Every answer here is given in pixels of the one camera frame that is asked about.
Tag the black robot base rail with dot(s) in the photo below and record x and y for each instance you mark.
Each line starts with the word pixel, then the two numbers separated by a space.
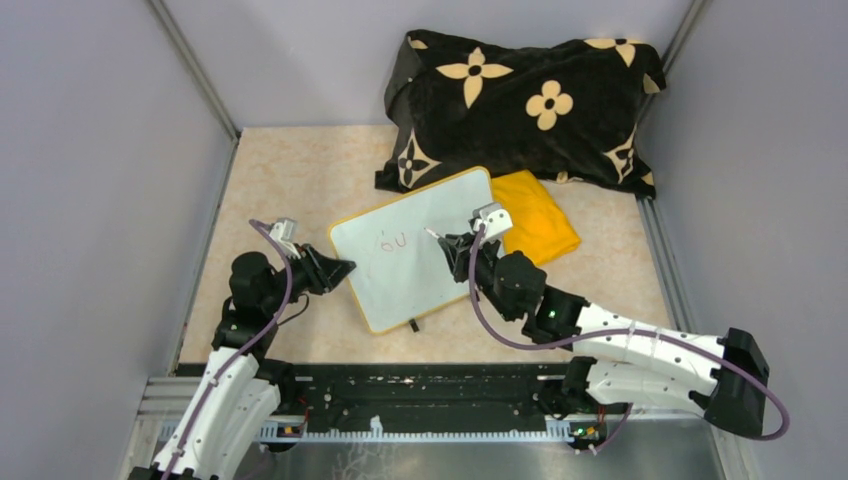
pixel 464 401

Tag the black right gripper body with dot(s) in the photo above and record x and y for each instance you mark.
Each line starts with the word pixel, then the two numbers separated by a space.
pixel 486 255

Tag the red capped white marker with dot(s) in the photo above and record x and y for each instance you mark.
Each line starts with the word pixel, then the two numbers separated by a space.
pixel 433 233

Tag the yellow zippered fabric pouch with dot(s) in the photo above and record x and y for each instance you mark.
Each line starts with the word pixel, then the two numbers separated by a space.
pixel 541 230

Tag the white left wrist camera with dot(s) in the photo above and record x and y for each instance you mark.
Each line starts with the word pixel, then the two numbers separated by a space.
pixel 282 233

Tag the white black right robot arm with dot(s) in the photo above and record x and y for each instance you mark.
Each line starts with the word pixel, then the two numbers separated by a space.
pixel 722 379

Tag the black floral pillow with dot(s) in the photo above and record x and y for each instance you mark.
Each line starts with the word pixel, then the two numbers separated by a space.
pixel 563 113

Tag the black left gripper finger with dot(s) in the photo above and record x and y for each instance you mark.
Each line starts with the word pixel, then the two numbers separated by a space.
pixel 331 272
pixel 323 253

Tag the yellow framed whiteboard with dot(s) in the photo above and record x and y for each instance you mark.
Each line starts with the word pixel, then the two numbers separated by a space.
pixel 401 273

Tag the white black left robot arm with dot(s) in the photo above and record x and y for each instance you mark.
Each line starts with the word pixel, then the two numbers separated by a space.
pixel 241 387

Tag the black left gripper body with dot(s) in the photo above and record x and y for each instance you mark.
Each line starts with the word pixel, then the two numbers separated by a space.
pixel 305 277

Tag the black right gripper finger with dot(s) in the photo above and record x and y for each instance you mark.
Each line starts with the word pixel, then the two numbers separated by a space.
pixel 458 241
pixel 457 258

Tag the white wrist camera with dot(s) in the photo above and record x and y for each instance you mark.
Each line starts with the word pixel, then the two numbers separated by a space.
pixel 282 233
pixel 492 220

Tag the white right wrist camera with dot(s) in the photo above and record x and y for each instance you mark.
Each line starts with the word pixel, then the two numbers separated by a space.
pixel 492 220

